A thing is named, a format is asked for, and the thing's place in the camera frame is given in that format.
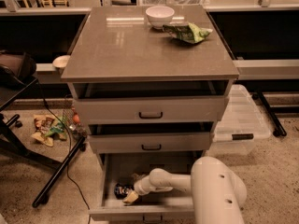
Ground black desk frame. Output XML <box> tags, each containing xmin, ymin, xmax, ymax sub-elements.
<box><xmin>0</xmin><ymin>77</ymin><xmax>87</xmax><ymax>209</ymax></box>

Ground black power cable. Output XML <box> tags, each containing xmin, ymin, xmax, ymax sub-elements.
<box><xmin>39</xmin><ymin>83</ymin><xmax>92</xmax><ymax>224</ymax></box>

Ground grey middle drawer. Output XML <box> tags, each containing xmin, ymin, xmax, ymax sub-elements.
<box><xmin>88</xmin><ymin>133</ymin><xmax>212</xmax><ymax>153</ymax></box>

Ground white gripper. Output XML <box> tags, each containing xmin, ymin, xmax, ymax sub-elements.
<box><xmin>122</xmin><ymin>173</ymin><xmax>153</xmax><ymax>204</ymax></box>

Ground grey drawer cabinet with counter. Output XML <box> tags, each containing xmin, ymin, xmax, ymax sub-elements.
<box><xmin>61</xmin><ymin>5</ymin><xmax>240</xmax><ymax>161</ymax></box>

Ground small round white dish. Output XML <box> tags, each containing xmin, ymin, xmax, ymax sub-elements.
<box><xmin>52</xmin><ymin>55</ymin><xmax>70</xmax><ymax>69</ymax></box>

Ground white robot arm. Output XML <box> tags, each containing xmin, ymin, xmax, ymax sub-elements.
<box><xmin>122</xmin><ymin>157</ymin><xmax>247</xmax><ymax>224</ymax></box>

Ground wire basket with items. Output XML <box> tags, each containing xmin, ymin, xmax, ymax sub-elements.
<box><xmin>63</xmin><ymin>95</ymin><xmax>87</xmax><ymax>140</ymax></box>

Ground snack bags on floor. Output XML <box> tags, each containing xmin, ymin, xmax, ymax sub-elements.
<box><xmin>31</xmin><ymin>115</ymin><xmax>67</xmax><ymax>147</ymax></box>

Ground grey bottom drawer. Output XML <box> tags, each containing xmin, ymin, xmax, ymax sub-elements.
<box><xmin>90</xmin><ymin>151</ymin><xmax>201</xmax><ymax>223</ymax></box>

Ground green chip bag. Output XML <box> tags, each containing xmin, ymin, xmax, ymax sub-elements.
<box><xmin>163</xmin><ymin>22</ymin><xmax>213</xmax><ymax>44</ymax></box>

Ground grey drawer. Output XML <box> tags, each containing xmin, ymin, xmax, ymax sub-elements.
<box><xmin>74</xmin><ymin>97</ymin><xmax>228</xmax><ymax>125</ymax></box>
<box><xmin>88</xmin><ymin>133</ymin><xmax>212</xmax><ymax>153</ymax></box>
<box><xmin>90</xmin><ymin>151</ymin><xmax>201</xmax><ymax>223</ymax></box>

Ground black wheeled stand leg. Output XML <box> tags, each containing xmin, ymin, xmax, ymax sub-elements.
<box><xmin>252</xmin><ymin>91</ymin><xmax>287</xmax><ymax>137</ymax></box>

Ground clear plastic storage bin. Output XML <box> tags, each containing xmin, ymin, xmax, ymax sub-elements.
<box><xmin>207</xmin><ymin>85</ymin><xmax>271</xmax><ymax>156</ymax></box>

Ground grey top drawer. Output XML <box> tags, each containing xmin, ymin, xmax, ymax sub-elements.
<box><xmin>74</xmin><ymin>97</ymin><xmax>228</xmax><ymax>125</ymax></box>

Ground white ceramic bowl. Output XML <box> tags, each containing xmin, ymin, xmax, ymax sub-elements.
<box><xmin>146</xmin><ymin>6</ymin><xmax>175</xmax><ymax>29</ymax></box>

